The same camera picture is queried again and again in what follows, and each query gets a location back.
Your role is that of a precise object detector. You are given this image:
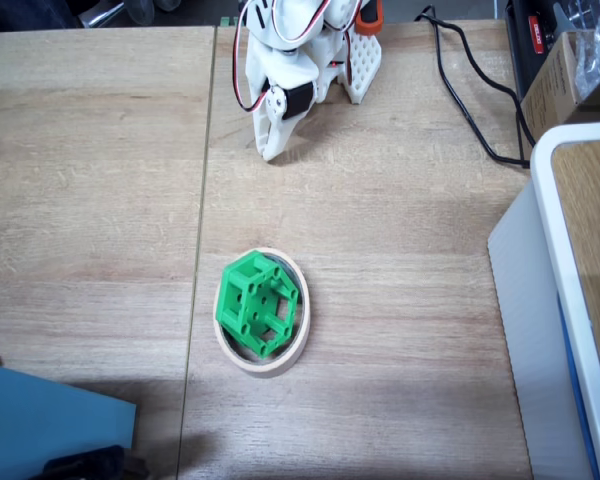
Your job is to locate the green hexagonal printed component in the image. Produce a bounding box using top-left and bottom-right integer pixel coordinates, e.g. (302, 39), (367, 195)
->
(213, 251), (301, 360)

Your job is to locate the orange table clamp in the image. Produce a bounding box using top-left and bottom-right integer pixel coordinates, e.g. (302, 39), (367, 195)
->
(354, 0), (385, 36)

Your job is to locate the chrome chair leg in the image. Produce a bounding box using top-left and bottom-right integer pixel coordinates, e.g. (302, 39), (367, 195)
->
(78, 0), (129, 29)

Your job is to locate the black power supply box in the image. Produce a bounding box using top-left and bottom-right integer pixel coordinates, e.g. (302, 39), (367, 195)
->
(504, 0), (581, 101)

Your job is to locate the beige masking tape roll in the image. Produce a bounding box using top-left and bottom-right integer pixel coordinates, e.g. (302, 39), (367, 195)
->
(213, 247), (311, 380)

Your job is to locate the brown cardboard box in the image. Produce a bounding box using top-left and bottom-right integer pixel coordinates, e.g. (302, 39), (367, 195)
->
(519, 30), (600, 146)

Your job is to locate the person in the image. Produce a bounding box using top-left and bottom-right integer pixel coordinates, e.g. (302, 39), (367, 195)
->
(0, 0), (80, 33)

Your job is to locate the clear plastic bag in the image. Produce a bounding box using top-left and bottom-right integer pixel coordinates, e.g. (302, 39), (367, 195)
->
(554, 0), (600, 101)

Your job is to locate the blue sheet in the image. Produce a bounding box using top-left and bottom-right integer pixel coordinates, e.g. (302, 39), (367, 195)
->
(0, 362), (137, 480)

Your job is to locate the black power cable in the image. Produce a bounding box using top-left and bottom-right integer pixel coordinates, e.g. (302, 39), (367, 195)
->
(413, 4), (532, 169)

